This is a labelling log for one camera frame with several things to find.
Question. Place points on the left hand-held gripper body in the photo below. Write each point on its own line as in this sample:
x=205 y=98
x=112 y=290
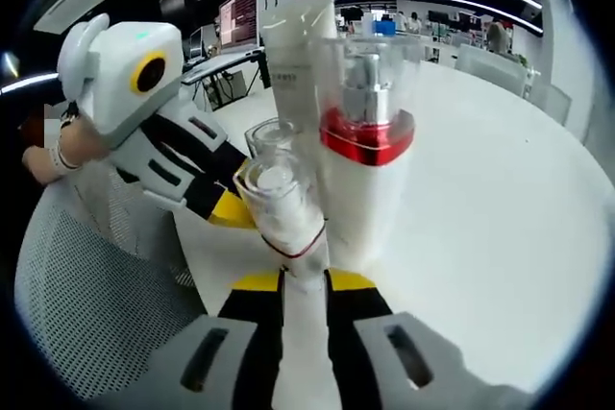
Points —
x=120 y=74

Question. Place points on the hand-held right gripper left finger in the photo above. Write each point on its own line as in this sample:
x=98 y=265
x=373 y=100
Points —
x=254 y=314

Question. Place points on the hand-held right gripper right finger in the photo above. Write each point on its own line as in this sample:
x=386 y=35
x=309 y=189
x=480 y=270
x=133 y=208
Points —
x=355 y=314

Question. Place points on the white skincare tube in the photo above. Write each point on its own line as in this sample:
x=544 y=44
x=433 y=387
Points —
x=298 y=59

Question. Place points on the red collar skincare bottle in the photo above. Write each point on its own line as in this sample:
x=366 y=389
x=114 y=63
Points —
x=365 y=179

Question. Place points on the blue storage box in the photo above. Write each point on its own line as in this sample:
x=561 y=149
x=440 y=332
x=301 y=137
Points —
x=384 y=27

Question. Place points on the person's left hand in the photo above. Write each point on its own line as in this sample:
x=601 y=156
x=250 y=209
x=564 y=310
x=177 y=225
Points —
x=91 y=143

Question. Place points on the white stand desk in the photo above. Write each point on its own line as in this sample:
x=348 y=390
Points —
x=221 y=64

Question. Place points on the small monitor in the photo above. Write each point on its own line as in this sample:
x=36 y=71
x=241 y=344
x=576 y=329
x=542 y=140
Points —
x=194 y=45

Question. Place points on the white wristwatch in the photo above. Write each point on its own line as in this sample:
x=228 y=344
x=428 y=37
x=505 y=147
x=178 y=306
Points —
x=67 y=155

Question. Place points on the computer monitor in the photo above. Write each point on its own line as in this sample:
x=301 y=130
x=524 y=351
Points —
x=238 y=16

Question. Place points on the white mesh chair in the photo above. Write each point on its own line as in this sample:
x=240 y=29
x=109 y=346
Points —
x=96 y=295

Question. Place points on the white counter cabinets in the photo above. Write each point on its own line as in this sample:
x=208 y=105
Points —
x=442 y=45

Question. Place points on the white office chair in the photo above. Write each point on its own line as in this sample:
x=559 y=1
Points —
x=490 y=69

